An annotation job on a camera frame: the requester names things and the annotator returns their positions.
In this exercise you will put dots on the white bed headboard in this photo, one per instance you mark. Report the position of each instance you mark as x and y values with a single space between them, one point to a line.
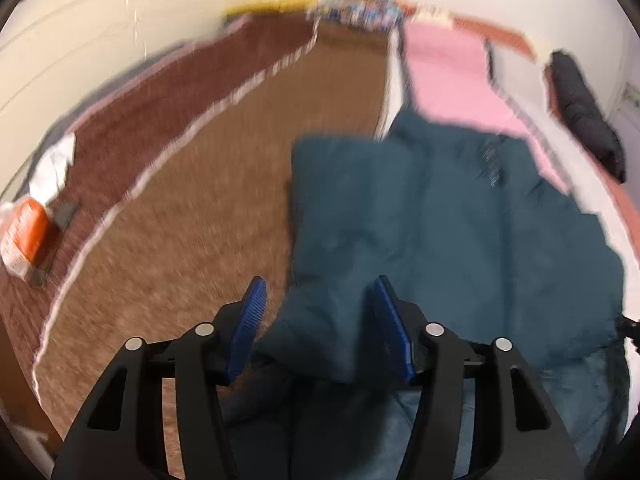
55 52

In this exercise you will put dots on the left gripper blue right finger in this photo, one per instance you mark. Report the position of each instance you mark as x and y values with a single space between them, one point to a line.
393 331

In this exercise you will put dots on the striped brown pink bed blanket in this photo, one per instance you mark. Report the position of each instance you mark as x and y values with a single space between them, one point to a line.
183 172

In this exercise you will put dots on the folded black puffer jacket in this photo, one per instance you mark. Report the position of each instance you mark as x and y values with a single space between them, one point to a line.
578 109

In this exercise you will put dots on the orange white plastic bag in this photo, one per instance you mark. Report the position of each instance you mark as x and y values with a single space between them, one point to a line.
23 228

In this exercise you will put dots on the colourful cartoon pillow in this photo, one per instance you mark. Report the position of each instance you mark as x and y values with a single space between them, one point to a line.
370 15

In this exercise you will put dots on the black smartphone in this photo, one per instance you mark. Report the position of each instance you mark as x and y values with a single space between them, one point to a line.
61 220

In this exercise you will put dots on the yellow pillow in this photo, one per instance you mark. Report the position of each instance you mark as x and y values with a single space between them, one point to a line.
268 7

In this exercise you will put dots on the white crumpled tissue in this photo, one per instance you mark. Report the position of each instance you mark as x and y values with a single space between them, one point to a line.
49 177

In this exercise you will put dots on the white ornate wardrobe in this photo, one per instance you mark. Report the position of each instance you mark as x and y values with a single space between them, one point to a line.
625 118

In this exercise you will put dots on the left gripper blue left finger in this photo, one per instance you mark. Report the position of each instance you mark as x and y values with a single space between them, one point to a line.
246 318

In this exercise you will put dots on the teal quilted puffer jacket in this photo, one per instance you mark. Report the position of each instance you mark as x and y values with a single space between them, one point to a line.
463 225

